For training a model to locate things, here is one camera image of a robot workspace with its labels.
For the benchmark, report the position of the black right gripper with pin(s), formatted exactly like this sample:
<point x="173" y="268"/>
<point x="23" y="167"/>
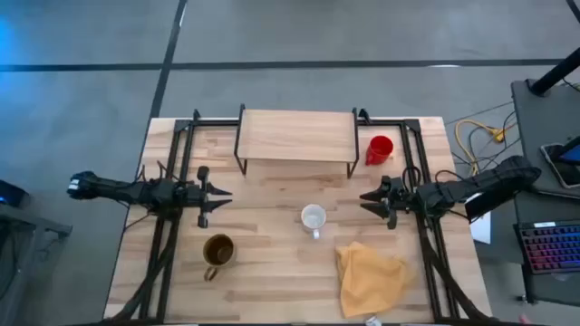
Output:
<point x="401" y="197"/>

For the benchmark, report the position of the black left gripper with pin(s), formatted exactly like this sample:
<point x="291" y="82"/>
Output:
<point x="192" y="197"/>

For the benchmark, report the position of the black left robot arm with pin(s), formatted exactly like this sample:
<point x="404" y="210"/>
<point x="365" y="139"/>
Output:
<point x="118" y="190"/>

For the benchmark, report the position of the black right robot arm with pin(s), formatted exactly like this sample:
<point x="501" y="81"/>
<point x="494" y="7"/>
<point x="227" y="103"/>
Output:
<point x="480" y="183"/>

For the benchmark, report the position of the wooden shelf with black legs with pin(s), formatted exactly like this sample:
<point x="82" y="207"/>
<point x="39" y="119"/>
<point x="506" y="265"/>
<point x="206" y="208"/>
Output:
<point x="296" y="135"/>

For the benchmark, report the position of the brown ceramic mug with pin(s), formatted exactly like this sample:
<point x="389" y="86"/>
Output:
<point x="219" y="250"/>

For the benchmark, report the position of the red plastic cup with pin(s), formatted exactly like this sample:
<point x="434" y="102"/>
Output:
<point x="379" y="148"/>

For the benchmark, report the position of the white ceramic mug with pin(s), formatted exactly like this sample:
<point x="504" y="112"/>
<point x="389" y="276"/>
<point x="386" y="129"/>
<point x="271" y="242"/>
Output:
<point x="313" y="217"/>

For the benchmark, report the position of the yellow cloth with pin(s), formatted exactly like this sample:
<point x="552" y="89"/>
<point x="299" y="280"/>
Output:
<point x="369" y="280"/>

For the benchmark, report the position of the white paper sheet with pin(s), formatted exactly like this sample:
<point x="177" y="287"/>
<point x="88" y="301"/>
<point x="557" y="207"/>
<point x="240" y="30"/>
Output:
<point x="481" y="228"/>

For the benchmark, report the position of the backlit rainbow keyboard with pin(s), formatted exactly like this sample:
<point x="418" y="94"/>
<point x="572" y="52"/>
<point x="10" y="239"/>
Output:
<point x="550" y="246"/>

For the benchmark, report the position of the grey side desk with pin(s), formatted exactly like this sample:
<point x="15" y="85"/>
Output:
<point x="539" y="117"/>

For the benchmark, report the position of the tablet with dark screen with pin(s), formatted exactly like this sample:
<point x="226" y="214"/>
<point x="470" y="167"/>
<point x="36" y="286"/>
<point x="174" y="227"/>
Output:
<point x="562" y="165"/>

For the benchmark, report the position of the grey cart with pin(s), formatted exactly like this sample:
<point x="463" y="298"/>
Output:
<point x="27" y="253"/>

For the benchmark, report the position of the black device with blue light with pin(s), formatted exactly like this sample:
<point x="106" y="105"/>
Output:
<point x="11" y="194"/>

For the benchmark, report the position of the black slanted pole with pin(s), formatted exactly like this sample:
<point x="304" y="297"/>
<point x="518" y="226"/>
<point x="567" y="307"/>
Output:
<point x="555" y="74"/>

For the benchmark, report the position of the black metal table frame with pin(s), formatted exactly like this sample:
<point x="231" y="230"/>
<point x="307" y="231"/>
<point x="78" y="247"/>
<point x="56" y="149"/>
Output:
<point x="186" y="145"/>

